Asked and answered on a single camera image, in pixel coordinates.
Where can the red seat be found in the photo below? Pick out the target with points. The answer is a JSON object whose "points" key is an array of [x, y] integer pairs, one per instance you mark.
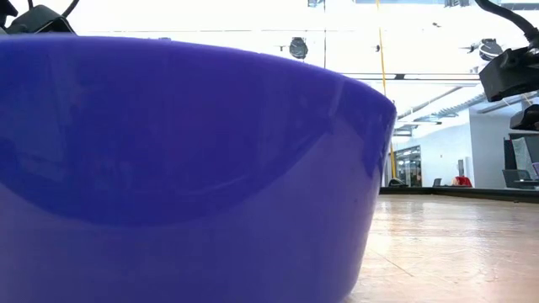
{"points": [[462, 182]]}

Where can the small dark laptop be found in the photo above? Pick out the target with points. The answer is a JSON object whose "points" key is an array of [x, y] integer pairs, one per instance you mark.
{"points": [[437, 182]]}

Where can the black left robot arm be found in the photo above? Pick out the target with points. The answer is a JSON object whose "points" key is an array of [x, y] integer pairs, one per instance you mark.
{"points": [[6, 8]]}

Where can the dark wall board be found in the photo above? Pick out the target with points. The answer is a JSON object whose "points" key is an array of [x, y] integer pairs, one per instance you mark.
{"points": [[508, 151]]}

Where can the black table edge rail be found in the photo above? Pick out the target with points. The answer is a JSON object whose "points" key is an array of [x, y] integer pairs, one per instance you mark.
{"points": [[463, 193]]}

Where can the long light bar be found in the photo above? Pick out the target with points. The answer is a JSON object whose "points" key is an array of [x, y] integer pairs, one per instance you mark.
{"points": [[421, 76]]}

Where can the small blue plastic bowl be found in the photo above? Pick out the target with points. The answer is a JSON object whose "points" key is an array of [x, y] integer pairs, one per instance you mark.
{"points": [[189, 189]]}

